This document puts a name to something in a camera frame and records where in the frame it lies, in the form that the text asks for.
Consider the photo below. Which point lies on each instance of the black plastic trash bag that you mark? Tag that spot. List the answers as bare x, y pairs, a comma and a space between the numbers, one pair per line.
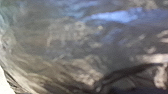
83, 43

